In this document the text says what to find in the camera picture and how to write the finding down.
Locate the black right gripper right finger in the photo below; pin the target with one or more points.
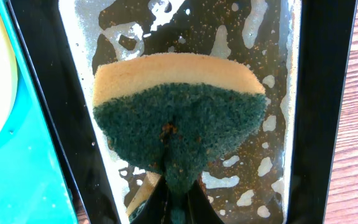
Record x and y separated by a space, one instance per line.
199 208

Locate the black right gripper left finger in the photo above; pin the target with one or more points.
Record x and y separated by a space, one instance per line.
156 208

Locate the green yellow sponge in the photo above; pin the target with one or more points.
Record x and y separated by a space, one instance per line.
173 113

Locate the black water tray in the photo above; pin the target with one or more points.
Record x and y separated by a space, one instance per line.
297 49

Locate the teal serving tray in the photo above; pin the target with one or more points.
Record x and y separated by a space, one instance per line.
32 185

